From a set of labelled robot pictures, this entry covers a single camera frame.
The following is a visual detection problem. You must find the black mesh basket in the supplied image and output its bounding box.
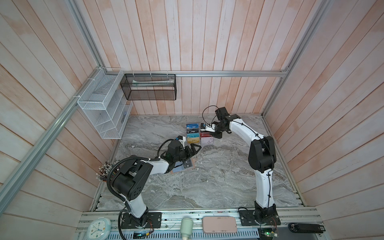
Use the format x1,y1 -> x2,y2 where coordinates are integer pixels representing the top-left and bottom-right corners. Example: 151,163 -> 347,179
120,73 -> 177,101

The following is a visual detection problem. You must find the bundle of coloured pens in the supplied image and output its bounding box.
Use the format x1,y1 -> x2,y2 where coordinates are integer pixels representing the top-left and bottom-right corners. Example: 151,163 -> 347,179
96,161 -> 114,182

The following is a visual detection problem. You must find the white light bulb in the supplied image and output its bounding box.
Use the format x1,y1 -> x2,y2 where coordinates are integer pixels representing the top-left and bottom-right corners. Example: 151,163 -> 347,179
180,218 -> 194,240

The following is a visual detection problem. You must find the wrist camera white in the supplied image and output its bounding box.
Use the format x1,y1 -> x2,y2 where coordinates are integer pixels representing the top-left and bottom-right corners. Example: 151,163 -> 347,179
200,123 -> 216,133
177,136 -> 187,147

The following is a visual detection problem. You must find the black corrugated cable hose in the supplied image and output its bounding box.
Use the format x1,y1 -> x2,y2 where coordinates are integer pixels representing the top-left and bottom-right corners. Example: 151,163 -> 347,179
106,157 -> 151,202

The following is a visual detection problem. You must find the grey credit card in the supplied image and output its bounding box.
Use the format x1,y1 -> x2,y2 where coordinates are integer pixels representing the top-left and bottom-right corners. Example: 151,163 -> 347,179
183,159 -> 193,169

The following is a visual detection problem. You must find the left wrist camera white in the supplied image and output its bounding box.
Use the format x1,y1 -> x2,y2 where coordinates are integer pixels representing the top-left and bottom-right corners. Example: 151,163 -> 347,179
177,136 -> 187,147

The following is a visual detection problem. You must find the white analog clock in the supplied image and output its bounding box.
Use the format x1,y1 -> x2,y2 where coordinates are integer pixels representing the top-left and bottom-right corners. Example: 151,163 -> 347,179
86,218 -> 112,240

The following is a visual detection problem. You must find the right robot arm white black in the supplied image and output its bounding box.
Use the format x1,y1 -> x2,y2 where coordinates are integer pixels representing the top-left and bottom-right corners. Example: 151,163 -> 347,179
212,107 -> 278,225

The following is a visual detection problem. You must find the black stapler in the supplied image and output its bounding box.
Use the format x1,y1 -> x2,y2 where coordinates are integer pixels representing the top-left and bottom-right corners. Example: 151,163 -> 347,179
288,223 -> 326,234

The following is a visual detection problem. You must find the red credit card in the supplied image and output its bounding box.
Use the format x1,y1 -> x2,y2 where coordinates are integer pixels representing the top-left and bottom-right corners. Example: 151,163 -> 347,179
200,132 -> 213,139

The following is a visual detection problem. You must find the gold credit card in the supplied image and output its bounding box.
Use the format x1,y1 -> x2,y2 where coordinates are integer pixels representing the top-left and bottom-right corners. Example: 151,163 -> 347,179
187,137 -> 200,144

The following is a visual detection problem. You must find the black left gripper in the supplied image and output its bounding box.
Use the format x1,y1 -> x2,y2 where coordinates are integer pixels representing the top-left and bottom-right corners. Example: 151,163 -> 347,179
173,143 -> 202,162

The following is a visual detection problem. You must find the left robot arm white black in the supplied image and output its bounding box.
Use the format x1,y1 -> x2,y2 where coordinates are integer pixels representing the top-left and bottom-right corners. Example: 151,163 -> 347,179
106,137 -> 202,227

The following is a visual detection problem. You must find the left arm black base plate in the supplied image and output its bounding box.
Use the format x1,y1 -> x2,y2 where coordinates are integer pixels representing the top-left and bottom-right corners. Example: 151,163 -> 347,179
120,212 -> 162,229

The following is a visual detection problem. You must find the black credit card left column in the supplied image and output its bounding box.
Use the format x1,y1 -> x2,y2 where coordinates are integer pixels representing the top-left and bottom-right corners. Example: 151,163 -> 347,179
187,128 -> 200,134

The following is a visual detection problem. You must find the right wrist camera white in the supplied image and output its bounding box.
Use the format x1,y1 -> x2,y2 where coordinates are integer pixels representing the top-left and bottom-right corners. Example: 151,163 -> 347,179
200,123 -> 216,133

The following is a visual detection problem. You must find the pink rectangular case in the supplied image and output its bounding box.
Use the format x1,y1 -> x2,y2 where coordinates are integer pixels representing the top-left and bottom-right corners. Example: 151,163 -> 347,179
202,216 -> 238,234

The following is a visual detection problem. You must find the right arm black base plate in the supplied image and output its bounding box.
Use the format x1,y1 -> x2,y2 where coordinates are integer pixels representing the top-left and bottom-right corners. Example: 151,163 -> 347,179
238,208 -> 281,226

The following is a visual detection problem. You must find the white wire mesh shelf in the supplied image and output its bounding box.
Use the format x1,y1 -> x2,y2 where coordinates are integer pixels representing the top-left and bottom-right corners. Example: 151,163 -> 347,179
78,68 -> 133,140

